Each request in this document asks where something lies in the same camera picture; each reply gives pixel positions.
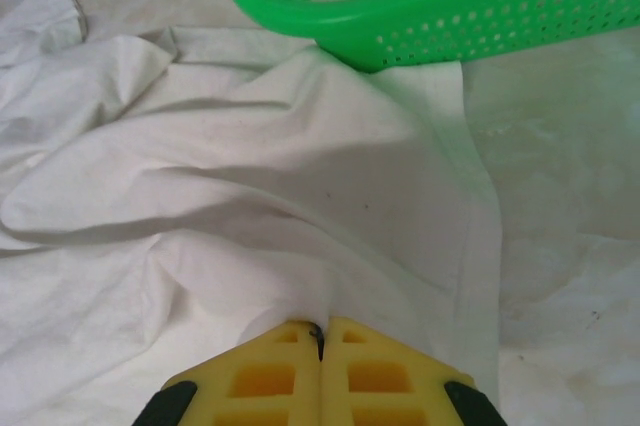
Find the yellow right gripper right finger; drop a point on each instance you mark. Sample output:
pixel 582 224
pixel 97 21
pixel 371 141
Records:
pixel 360 361

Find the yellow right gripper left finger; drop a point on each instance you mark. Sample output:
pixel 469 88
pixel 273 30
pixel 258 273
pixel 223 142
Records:
pixel 280 361

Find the white t-shirt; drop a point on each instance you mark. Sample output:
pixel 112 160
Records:
pixel 250 146

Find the green plastic basket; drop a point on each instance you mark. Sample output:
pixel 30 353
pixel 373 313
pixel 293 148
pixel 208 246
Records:
pixel 350 21

